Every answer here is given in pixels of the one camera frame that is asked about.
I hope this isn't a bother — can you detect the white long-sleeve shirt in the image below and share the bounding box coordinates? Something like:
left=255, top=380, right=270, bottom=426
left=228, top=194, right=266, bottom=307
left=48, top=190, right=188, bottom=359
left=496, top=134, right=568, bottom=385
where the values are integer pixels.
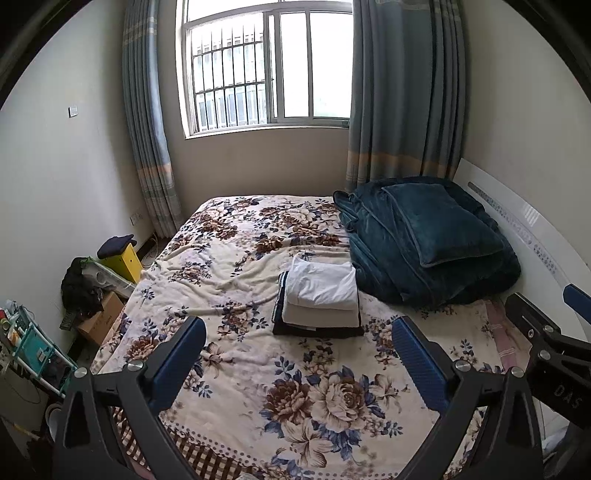
left=286, top=257, right=359, bottom=311

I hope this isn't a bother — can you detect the black clothes pile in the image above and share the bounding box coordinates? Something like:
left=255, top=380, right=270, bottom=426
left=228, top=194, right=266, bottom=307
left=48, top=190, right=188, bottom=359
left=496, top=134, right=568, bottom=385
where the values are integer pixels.
left=61, top=257, right=103, bottom=319

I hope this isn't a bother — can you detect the white headboard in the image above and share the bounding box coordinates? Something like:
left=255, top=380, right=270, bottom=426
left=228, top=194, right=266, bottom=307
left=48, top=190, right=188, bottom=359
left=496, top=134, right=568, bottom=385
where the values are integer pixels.
left=454, top=159, right=590, bottom=341

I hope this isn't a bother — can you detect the cardboard box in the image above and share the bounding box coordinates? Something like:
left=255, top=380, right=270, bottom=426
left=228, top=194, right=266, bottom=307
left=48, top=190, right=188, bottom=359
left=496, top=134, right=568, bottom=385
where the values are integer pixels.
left=76, top=292, right=124, bottom=346

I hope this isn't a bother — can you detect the teal storage cart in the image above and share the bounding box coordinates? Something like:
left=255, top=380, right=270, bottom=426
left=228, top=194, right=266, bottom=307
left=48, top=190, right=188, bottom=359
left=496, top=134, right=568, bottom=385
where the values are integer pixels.
left=1, top=300, right=77, bottom=398

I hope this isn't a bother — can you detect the floral fleece bed blanket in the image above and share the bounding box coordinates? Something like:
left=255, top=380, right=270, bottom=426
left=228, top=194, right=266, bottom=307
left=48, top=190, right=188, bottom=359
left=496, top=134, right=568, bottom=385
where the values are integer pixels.
left=89, top=194, right=532, bottom=480

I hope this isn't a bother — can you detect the yellow stool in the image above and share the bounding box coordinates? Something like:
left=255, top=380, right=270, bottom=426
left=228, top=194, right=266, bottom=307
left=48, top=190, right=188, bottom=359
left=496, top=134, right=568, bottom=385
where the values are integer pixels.
left=100, top=244, right=142, bottom=284

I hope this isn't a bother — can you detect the teal plush blanket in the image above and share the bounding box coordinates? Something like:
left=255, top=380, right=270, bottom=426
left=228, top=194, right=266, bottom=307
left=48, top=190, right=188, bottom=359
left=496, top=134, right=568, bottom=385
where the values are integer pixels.
left=332, top=176, right=521, bottom=309

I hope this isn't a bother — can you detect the dark cap on stool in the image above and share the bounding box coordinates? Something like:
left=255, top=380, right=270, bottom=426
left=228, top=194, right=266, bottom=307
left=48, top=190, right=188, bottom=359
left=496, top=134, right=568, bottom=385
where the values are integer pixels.
left=97, top=234, right=137, bottom=260

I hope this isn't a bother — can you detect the folded black garment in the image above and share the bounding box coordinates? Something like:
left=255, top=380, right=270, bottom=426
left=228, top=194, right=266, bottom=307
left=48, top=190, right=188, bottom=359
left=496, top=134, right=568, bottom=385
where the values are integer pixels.
left=273, top=271, right=363, bottom=339

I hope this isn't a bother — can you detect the right blue striped curtain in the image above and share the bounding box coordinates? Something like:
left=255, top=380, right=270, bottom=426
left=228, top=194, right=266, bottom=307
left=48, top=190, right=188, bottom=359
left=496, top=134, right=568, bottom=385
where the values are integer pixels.
left=346, top=0, right=469, bottom=191

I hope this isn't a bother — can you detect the blue striped curtain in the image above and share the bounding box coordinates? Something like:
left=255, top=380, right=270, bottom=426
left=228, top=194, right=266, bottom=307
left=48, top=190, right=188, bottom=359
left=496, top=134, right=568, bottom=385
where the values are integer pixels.
left=346, top=0, right=469, bottom=191
left=122, top=1, right=183, bottom=238

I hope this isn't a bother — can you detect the window with metal bars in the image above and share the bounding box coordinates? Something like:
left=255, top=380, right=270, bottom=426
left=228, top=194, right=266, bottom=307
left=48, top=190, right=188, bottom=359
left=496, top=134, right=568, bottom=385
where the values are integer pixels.
left=175, top=1, right=353, bottom=138

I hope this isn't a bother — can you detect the left blue striped curtain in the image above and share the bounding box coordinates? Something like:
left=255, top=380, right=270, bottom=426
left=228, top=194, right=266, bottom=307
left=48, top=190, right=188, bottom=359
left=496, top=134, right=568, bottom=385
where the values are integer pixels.
left=122, top=1, right=183, bottom=238

